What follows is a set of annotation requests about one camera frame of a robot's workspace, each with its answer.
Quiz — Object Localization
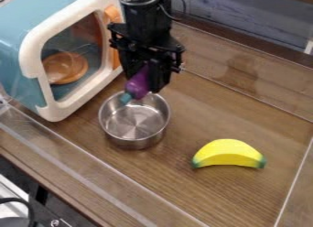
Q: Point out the silver pot with handle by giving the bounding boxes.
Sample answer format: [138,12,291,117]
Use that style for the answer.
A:
[98,92,172,150]

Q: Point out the yellow toy banana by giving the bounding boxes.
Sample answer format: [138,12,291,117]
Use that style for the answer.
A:
[193,139,267,168]

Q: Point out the black device bottom left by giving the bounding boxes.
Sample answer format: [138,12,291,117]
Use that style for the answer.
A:
[0,197,90,227]

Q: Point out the purple toy eggplant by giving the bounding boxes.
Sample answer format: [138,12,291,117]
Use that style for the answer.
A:
[121,66,150,104]

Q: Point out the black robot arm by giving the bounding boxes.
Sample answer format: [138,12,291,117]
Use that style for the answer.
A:
[108,0,185,93]

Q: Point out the black cable bottom left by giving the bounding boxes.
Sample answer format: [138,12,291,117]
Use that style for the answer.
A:
[0,197,37,227]

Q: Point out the blue toy microwave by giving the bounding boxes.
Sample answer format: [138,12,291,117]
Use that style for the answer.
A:
[0,0,124,122]

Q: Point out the orange plate inside microwave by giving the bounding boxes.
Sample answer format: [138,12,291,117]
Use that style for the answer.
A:
[43,52,89,84]

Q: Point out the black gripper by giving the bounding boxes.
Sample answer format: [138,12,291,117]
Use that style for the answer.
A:
[108,23,185,93]

